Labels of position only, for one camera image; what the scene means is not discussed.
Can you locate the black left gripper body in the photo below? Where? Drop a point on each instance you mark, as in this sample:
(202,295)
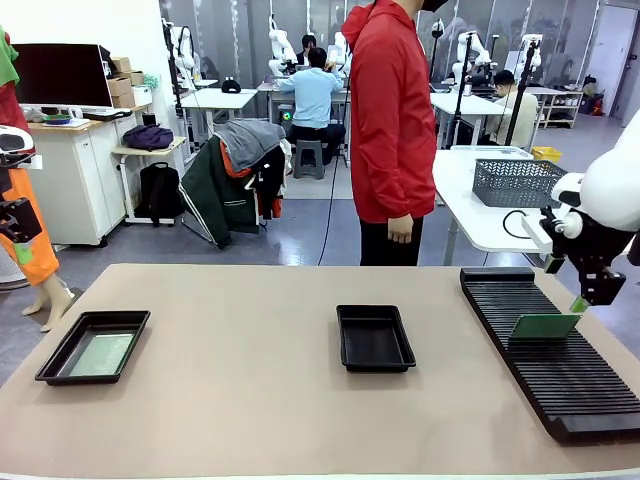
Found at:
(5,185)

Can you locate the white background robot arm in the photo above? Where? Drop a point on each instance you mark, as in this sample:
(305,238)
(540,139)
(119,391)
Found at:
(184,52)
(342,52)
(475,50)
(532,52)
(281,50)

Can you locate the black ESD tray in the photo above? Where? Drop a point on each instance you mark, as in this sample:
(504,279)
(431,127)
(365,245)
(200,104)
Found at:
(375,340)
(60,350)

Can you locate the grey plastic mesh basket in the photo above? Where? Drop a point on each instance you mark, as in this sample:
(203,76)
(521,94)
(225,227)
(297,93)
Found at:
(510,182)

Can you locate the white background desk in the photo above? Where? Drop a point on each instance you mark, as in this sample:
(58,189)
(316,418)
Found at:
(217,97)

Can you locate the purple bag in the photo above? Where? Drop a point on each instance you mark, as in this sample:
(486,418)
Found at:
(147,137)

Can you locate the black cap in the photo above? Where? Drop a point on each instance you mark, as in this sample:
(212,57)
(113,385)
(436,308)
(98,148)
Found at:
(231,86)

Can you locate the black backpack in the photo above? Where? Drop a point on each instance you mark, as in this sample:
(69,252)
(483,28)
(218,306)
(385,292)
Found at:
(160,192)

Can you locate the small wooden side table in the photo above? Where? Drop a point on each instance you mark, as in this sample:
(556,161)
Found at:
(150,150)

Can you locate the green circuit board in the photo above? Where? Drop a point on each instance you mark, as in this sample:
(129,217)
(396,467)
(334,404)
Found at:
(102,355)
(545,327)

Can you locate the pile of jackets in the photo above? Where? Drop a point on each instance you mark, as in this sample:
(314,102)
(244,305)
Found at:
(230,175)

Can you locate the grey plastic stool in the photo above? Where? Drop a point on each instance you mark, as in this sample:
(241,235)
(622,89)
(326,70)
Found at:
(308,157)

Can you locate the person in red jacket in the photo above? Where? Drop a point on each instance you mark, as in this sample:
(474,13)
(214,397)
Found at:
(390,125)

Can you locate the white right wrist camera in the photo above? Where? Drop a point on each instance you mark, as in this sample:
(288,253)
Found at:
(537,232)

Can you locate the white shelf unit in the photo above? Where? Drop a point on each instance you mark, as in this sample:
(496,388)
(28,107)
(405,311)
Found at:
(560,105)

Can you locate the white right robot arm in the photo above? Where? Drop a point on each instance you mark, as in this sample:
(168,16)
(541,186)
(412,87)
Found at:
(615,185)

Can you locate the black slotted board rack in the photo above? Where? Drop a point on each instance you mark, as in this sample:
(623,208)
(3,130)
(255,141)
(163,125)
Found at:
(560,380)

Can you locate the seated man light blue shirt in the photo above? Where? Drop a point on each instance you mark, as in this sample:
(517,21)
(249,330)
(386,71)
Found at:
(312,97)

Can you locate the seated person black hair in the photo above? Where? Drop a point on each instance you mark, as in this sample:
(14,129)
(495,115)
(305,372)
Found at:
(309,44)

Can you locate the black keyboard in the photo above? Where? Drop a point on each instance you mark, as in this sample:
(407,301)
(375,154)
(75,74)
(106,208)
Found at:
(107,114)

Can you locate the small brown cardboard box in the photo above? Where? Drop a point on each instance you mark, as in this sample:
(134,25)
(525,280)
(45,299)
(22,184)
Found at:
(137,78)

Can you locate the white round air purifier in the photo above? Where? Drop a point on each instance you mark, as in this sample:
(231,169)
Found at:
(12,270)

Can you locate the white storage box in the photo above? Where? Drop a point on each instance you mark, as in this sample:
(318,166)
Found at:
(142,96)

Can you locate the green bowl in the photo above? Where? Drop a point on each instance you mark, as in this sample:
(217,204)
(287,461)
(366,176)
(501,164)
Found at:
(57,120)

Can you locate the red fire extinguisher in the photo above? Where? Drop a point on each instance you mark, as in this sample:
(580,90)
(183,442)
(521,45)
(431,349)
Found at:
(598,105)

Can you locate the black computer monitor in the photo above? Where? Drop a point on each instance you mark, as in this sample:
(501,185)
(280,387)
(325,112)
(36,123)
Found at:
(62,75)

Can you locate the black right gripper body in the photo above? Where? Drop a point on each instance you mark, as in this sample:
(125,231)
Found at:
(595,250)

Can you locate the white work table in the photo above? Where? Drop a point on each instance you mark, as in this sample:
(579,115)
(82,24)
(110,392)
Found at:
(465,200)

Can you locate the seated man beige shirt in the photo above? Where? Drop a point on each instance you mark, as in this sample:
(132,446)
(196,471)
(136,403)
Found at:
(515,115)

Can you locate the clear plastic lid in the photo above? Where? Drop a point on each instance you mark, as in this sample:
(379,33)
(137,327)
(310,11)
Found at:
(492,151)

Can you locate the black tripod pole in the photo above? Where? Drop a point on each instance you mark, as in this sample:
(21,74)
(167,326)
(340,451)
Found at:
(522,90)
(462,90)

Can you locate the yellow plastic bin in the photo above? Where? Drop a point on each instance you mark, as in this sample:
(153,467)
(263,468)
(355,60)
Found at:
(546,154)

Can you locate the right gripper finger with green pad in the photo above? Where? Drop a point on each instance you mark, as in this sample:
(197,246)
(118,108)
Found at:
(602,289)
(555,264)

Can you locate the person's bare hand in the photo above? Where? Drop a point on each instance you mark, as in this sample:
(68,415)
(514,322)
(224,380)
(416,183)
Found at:
(401,229)

